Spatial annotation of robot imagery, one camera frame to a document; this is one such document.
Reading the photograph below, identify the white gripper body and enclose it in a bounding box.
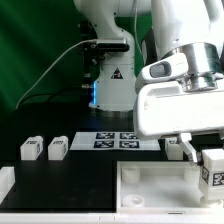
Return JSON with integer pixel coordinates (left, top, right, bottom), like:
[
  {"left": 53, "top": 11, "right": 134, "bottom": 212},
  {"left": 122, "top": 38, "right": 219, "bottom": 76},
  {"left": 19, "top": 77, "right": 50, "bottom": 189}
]
[{"left": 133, "top": 81, "right": 224, "bottom": 140}]

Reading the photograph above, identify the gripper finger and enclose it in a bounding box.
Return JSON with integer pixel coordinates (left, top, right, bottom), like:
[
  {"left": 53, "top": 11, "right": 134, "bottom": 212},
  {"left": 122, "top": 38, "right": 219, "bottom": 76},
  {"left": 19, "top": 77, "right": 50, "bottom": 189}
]
[{"left": 177, "top": 133, "right": 202, "bottom": 166}]

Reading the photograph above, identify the white square tabletop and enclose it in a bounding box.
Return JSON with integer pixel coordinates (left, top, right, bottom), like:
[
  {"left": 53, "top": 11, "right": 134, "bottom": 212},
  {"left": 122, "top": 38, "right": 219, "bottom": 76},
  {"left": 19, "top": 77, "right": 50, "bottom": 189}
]
[{"left": 116, "top": 161, "right": 224, "bottom": 214}]

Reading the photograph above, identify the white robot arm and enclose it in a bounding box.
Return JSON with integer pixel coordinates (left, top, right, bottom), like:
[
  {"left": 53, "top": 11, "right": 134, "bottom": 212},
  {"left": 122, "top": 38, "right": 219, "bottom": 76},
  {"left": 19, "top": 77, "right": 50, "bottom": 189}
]
[{"left": 73, "top": 0, "right": 224, "bottom": 164}]

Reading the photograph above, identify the white sheet with AprilTags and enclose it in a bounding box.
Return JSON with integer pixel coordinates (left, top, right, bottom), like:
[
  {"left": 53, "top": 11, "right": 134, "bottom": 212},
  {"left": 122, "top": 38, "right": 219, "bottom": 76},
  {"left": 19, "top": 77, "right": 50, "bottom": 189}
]
[{"left": 70, "top": 132, "right": 160, "bottom": 151}]

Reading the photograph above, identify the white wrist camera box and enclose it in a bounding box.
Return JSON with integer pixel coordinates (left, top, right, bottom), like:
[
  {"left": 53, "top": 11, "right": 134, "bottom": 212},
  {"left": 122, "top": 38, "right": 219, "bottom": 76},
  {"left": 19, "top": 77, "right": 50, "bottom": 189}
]
[{"left": 135, "top": 53, "right": 189, "bottom": 93}]

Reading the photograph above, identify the black cable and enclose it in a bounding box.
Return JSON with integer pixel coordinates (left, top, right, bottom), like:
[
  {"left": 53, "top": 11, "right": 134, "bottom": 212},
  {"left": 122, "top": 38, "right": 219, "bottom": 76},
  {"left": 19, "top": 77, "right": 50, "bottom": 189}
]
[{"left": 19, "top": 87, "right": 84, "bottom": 106}]

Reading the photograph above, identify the grey cable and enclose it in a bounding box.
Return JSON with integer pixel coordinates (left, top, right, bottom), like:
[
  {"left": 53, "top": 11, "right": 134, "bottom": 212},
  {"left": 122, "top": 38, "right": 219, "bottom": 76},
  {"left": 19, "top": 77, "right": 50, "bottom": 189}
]
[{"left": 15, "top": 39, "right": 98, "bottom": 110}]

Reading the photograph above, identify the white left obstacle wall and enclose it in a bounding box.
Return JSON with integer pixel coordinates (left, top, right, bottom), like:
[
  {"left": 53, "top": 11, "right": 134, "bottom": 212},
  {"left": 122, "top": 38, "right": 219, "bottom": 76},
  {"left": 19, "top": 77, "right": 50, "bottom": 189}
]
[{"left": 0, "top": 167, "right": 15, "bottom": 204}]

